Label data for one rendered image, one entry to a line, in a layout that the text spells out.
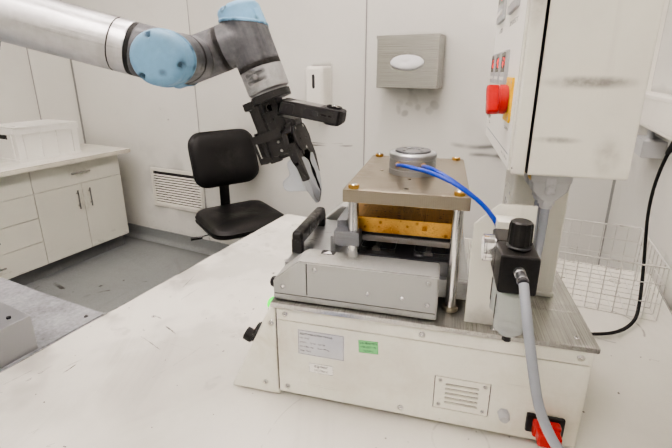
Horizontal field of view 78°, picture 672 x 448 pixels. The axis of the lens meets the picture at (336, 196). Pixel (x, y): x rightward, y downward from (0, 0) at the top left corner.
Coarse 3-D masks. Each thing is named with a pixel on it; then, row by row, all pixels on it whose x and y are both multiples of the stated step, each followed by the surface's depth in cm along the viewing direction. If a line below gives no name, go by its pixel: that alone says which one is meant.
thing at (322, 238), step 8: (328, 224) 86; (336, 224) 86; (312, 232) 82; (320, 232) 82; (328, 232) 82; (312, 240) 78; (320, 240) 78; (328, 240) 78; (304, 248) 74; (312, 248) 74; (320, 248) 74; (328, 248) 74; (336, 248) 70; (344, 248) 74; (464, 248) 74; (296, 256) 71; (464, 256) 71; (464, 264) 68; (464, 272) 65; (440, 280) 63; (464, 280) 63; (440, 288) 63; (464, 288) 62; (440, 296) 64; (456, 296) 63; (464, 296) 63
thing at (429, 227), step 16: (368, 208) 68; (384, 208) 68; (400, 208) 68; (416, 208) 68; (368, 224) 64; (384, 224) 64; (400, 224) 63; (416, 224) 62; (432, 224) 62; (448, 224) 61; (368, 240) 65; (384, 240) 64; (400, 240) 64; (416, 240) 63; (432, 240) 63; (448, 240) 62
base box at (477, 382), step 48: (288, 336) 66; (336, 336) 63; (384, 336) 61; (432, 336) 59; (240, 384) 71; (288, 384) 69; (336, 384) 66; (384, 384) 64; (432, 384) 62; (480, 384) 60; (528, 384) 58; (576, 384) 56; (528, 432) 60; (576, 432) 58
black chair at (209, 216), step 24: (192, 144) 234; (216, 144) 242; (240, 144) 250; (192, 168) 237; (216, 168) 241; (240, 168) 249; (216, 216) 232; (240, 216) 232; (264, 216) 234; (192, 240) 232
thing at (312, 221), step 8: (320, 208) 83; (312, 216) 79; (320, 216) 81; (304, 224) 75; (312, 224) 76; (320, 224) 85; (296, 232) 71; (304, 232) 72; (296, 240) 71; (304, 240) 72; (296, 248) 72
